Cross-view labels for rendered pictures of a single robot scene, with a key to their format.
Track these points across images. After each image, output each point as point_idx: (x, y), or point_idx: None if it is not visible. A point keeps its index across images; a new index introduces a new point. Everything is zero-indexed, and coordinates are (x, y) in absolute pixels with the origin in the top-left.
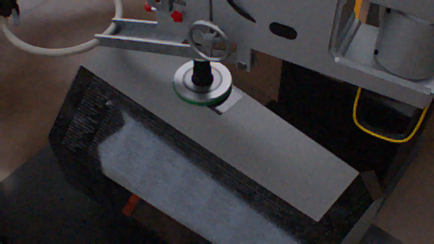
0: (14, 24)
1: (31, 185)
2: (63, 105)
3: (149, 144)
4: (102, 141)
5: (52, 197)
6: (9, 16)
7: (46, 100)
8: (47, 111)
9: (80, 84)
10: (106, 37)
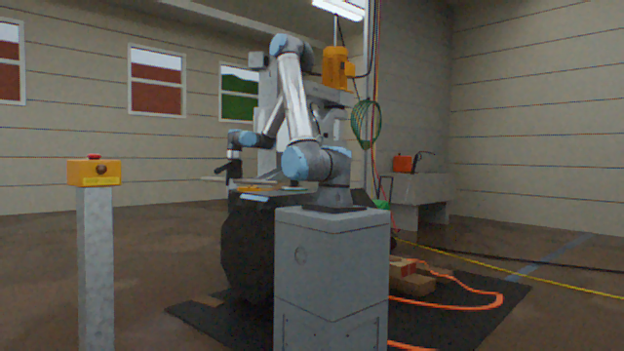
0: (238, 187)
1: (264, 344)
2: None
3: None
4: None
5: None
6: (242, 177)
7: (156, 347)
8: (174, 346)
9: (280, 203)
10: (272, 176)
